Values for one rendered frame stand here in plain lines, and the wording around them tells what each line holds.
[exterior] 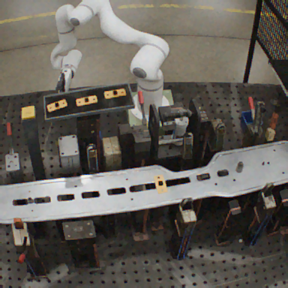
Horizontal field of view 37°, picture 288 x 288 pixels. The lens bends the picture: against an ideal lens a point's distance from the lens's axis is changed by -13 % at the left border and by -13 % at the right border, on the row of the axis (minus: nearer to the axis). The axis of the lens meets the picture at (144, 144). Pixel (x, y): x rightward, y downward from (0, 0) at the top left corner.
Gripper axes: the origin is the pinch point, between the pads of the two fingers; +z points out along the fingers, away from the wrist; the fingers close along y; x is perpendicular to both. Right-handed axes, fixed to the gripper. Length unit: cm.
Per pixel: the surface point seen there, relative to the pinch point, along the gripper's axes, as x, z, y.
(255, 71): -127, -151, 91
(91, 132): -21.6, 24.7, -5.4
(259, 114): -91, 15, -22
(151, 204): -50, 55, -5
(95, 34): 18, -174, 95
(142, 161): -44, 31, 1
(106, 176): -32, 45, -5
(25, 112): 6.4, 31.0, -20.0
